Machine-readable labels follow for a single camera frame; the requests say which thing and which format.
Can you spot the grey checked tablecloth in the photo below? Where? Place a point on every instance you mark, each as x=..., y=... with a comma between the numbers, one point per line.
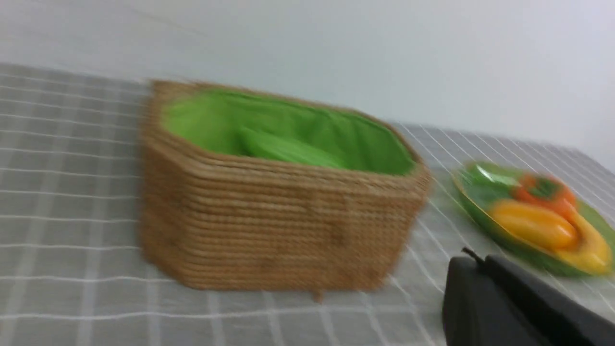
x=72, y=273

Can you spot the woven rattan basket green lining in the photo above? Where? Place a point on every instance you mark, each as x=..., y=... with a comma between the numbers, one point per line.
x=223, y=222

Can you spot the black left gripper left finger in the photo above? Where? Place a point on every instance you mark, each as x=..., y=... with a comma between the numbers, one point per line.
x=476, y=312

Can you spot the green leaf-shaped glass plate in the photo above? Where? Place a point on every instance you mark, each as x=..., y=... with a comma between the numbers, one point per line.
x=482, y=183

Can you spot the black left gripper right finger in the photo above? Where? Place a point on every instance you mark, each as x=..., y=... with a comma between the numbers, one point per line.
x=557, y=317

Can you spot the orange persimmon green leaf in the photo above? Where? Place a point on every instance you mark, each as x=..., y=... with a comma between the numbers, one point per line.
x=547, y=192

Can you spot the yellow banana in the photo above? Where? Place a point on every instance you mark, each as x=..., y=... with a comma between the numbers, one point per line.
x=593, y=255

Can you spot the orange yellow mango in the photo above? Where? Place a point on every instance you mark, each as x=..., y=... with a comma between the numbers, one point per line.
x=534, y=225

